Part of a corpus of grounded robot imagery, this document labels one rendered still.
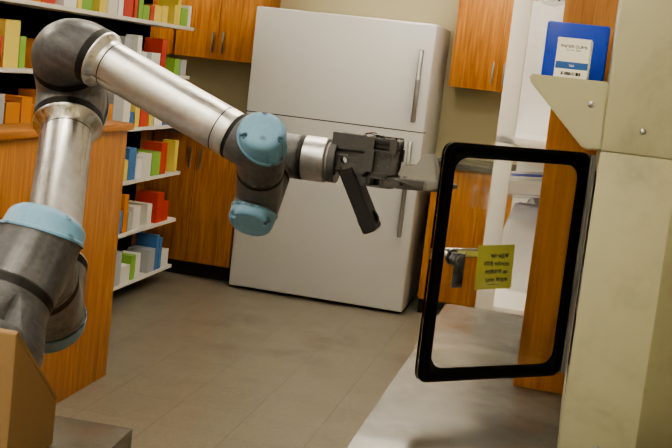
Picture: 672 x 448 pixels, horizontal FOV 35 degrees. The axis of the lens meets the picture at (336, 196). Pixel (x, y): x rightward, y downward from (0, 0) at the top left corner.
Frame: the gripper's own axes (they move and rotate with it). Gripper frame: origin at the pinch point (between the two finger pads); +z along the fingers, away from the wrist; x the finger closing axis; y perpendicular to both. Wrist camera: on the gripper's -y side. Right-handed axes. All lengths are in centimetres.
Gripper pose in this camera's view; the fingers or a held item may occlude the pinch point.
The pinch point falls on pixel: (447, 189)
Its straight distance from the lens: 176.4
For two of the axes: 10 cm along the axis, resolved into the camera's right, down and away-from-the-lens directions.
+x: 2.3, -0.9, 9.7
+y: 1.1, -9.9, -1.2
